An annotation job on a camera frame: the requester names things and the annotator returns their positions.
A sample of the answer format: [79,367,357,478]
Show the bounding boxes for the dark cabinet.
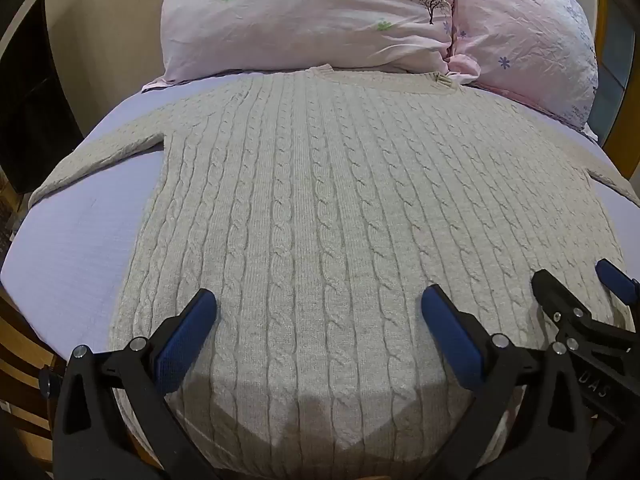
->
[0,0,87,195]

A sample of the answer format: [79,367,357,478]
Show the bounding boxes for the lavender bed sheet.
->
[0,67,640,411]

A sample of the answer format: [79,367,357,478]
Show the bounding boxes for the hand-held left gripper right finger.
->
[421,284,607,480]

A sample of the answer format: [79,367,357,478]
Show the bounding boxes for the wooden framed glass door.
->
[594,0,640,181]

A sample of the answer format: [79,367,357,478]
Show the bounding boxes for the beige cable-knit sweater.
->
[27,64,639,480]

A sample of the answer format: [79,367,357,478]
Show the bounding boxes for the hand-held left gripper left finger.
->
[50,287,222,480]

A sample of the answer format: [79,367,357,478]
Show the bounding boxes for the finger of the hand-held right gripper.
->
[594,258,640,307]
[531,269,597,343]

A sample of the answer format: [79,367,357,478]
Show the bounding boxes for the wooden bed frame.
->
[0,280,161,480]

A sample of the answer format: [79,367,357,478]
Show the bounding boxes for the pink floral pillow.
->
[141,0,482,94]
[449,0,600,142]

